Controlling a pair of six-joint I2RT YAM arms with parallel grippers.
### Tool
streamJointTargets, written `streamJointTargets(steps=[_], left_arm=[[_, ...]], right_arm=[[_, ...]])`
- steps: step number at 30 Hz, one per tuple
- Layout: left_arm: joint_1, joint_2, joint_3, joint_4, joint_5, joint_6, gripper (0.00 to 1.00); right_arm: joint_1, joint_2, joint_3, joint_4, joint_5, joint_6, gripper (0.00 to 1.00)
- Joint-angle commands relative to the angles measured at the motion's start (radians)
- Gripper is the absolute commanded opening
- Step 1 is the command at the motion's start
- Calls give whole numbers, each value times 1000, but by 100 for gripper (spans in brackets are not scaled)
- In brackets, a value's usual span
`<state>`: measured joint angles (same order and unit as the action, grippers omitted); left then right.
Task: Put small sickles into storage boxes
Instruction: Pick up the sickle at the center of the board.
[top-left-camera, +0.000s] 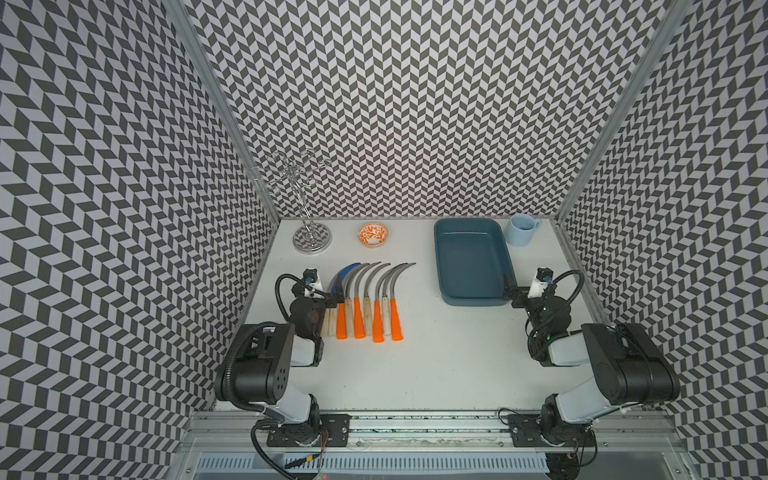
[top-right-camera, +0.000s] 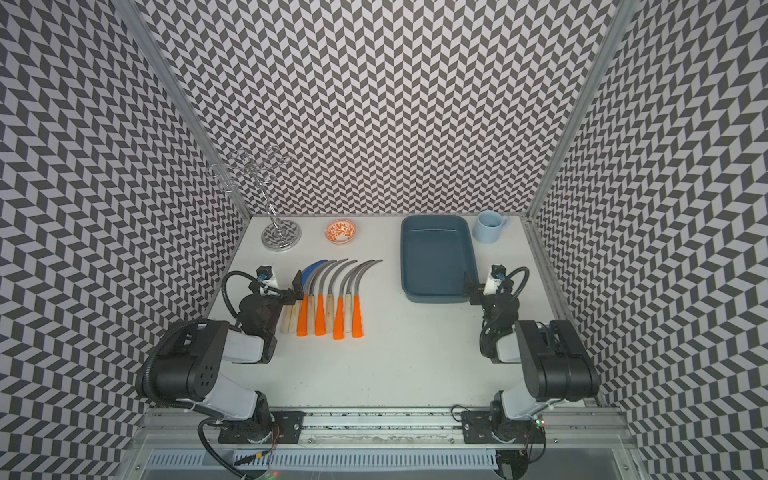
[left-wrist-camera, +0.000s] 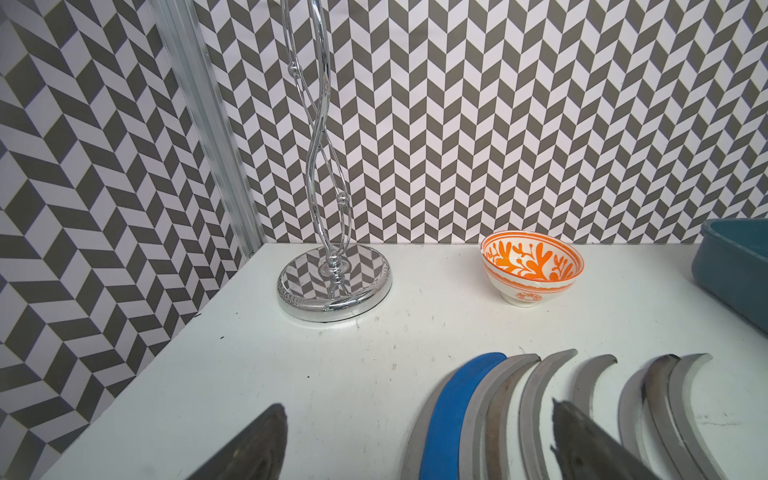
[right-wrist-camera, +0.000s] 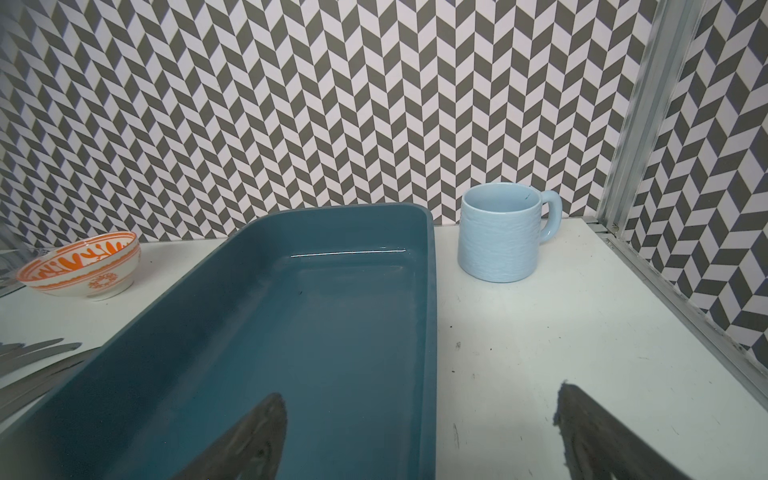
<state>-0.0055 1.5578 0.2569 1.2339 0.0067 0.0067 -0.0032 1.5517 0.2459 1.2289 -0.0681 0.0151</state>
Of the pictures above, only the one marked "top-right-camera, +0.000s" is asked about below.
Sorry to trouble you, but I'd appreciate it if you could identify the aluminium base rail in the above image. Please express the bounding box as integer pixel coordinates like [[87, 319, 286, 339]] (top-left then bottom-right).
[[128, 406, 637, 452]]

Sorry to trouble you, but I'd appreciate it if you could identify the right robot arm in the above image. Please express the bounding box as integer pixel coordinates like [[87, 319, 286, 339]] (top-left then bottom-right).
[[460, 264, 601, 447]]

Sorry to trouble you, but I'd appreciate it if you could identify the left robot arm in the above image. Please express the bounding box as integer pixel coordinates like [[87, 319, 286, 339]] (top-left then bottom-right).
[[135, 265, 304, 444]]

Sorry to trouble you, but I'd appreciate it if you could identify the chrome mug tree stand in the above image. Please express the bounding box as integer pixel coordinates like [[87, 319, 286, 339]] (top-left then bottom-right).
[[210, 145, 302, 252]]

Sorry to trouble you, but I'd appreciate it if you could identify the blue blade orange sickle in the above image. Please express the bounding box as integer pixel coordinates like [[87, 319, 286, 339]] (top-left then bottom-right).
[[295, 259, 329, 338]]

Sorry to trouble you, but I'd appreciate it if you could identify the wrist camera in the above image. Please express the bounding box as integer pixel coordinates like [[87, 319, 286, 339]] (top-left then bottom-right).
[[256, 265, 279, 295], [483, 264, 507, 296]]

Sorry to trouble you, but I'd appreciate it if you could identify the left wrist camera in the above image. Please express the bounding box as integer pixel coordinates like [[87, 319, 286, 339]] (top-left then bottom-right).
[[256, 265, 279, 295]]

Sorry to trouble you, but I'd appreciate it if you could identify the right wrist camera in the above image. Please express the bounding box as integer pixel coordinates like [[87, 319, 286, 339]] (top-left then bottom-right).
[[483, 264, 507, 296]]

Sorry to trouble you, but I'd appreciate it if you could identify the dark blue storage tray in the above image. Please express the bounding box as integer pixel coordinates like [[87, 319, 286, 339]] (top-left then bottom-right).
[[400, 215, 478, 304]]

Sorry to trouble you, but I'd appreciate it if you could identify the light blue mug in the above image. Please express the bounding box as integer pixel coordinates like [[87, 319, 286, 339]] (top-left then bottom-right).
[[472, 210, 508, 244]]

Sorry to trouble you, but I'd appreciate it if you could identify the orange handle sickle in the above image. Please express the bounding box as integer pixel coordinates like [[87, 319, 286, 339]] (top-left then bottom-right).
[[315, 258, 347, 336], [352, 260, 380, 338], [333, 261, 370, 340]]

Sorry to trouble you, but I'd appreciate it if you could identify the orange patterned small bowl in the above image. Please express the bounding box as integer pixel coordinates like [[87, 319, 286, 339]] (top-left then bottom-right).
[[325, 219, 357, 245]]

